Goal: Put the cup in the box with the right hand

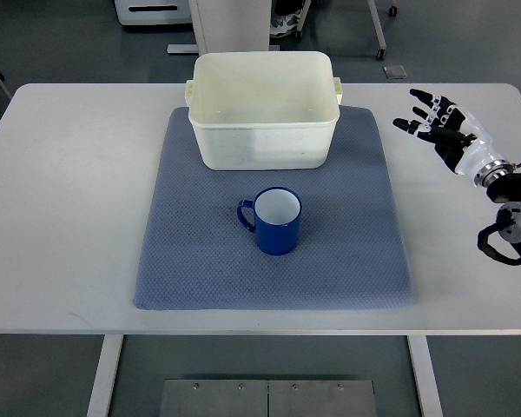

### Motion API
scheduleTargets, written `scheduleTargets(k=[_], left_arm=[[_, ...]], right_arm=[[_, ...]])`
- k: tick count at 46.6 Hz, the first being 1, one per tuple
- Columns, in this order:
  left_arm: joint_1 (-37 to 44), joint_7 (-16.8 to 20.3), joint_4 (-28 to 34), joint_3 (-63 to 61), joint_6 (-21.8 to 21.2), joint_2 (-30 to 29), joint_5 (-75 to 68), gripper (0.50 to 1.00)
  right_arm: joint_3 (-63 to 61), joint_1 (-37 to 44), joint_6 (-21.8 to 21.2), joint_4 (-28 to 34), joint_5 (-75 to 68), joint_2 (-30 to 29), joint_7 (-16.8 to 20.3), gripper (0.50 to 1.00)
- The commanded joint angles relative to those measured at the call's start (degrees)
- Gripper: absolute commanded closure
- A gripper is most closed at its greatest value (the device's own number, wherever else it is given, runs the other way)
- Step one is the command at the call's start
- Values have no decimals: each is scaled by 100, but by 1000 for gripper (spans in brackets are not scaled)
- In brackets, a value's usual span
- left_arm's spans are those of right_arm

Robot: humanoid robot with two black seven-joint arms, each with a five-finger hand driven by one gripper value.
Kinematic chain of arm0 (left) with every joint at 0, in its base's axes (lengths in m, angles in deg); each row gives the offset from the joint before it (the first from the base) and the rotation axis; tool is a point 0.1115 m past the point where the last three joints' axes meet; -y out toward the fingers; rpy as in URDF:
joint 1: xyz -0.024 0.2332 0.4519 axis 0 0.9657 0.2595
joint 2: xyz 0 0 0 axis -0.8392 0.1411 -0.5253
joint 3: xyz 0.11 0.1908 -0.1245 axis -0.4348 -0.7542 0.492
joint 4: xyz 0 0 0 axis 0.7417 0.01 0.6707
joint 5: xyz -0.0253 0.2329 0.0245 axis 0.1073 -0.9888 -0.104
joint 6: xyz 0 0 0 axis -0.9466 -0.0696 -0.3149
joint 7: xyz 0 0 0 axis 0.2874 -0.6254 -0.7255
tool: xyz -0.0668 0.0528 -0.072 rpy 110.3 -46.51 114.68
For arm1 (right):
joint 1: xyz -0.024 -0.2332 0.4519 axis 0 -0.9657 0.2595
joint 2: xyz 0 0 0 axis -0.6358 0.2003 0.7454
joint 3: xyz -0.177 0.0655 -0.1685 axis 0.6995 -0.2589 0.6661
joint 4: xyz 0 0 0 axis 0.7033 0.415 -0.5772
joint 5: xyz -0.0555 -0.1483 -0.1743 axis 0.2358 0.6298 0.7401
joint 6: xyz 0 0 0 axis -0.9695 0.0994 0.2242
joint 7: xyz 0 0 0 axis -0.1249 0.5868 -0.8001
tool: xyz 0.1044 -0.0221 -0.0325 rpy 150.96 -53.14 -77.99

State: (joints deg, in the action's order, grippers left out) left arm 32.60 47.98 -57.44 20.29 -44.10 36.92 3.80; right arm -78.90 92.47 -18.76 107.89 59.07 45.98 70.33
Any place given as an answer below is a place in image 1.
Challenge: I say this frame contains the white wheeled cart leg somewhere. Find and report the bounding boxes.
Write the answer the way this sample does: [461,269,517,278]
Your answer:
[367,0,398,61]

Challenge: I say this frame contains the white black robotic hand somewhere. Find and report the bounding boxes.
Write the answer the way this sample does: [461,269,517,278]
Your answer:
[392,89,515,188]

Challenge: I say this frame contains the right white table leg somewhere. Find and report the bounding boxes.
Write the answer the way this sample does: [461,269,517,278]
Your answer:
[407,335,443,417]

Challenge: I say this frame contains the blue textured mat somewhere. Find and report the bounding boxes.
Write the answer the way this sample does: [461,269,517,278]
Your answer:
[134,106,415,310]

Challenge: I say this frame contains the metal base plate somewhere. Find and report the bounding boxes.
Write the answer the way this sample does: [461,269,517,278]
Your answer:
[160,379,377,416]

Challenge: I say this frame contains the white table leg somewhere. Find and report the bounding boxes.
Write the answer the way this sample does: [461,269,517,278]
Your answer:
[87,334,123,417]
[407,335,443,417]

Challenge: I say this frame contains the cream plastic box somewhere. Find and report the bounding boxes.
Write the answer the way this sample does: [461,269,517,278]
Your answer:
[185,51,342,170]

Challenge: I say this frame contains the left white table leg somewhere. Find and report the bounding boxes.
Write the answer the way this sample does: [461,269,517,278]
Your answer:
[87,334,123,417]

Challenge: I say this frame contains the white appliance with slot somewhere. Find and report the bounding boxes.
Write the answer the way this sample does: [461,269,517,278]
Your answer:
[114,0,192,26]

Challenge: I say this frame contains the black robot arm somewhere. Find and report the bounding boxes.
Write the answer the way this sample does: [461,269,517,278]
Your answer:
[477,161,521,266]

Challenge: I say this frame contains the white column stand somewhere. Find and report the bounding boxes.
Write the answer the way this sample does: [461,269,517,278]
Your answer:
[167,0,272,56]

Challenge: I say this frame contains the blue enamel mug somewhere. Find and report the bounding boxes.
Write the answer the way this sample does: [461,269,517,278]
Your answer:
[236,187,302,256]

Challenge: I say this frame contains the grey floor outlet cover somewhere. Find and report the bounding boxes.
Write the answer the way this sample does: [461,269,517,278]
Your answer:
[382,65,407,80]

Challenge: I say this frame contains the patterned bag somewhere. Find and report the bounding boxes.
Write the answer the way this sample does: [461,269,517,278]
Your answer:
[270,0,303,38]

